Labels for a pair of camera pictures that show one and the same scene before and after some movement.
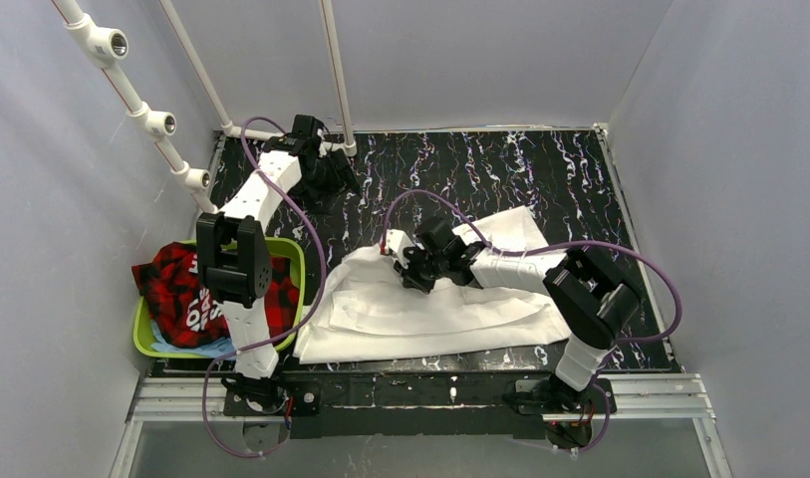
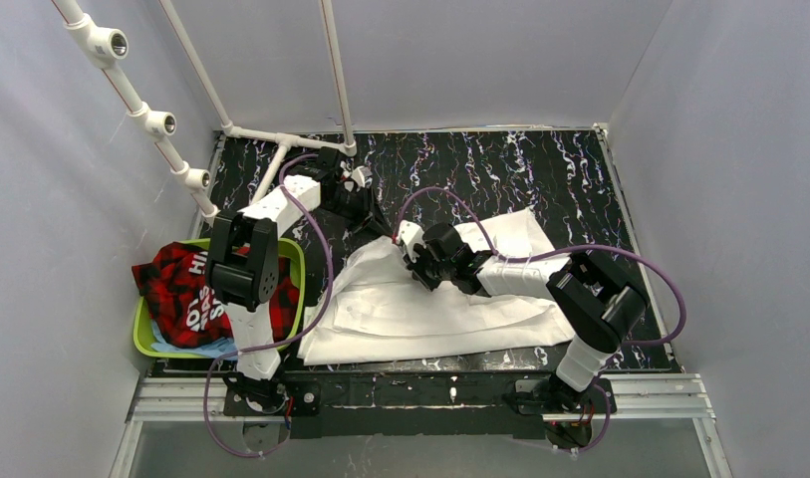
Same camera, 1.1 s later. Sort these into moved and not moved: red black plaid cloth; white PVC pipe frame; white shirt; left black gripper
Moved: left black gripper
Not moved: white PVC pipe frame; red black plaid cloth; white shirt
